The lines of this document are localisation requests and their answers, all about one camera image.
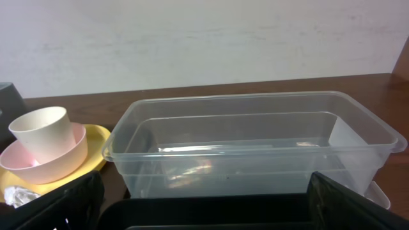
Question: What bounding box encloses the pink bowl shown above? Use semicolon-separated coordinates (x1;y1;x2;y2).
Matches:
1;123;88;184

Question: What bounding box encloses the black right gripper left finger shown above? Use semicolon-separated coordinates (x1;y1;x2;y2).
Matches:
1;171;104;230

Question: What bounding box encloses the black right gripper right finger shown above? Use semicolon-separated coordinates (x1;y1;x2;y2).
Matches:
307;172;408;230

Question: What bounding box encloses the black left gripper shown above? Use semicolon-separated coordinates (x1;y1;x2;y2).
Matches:
0;82;27;152

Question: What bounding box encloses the black tray bin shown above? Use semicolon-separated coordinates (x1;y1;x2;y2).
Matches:
97;194;314;229

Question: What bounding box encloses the cream cup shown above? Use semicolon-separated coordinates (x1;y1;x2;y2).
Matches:
8;106;76;164

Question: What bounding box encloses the clear plastic bin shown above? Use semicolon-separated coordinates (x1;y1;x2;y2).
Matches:
102;91;408;198

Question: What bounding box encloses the yellow plate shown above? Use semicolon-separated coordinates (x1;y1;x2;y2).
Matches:
1;124;111;203

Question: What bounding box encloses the white napkin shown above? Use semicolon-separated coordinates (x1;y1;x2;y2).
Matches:
4;186;40;208

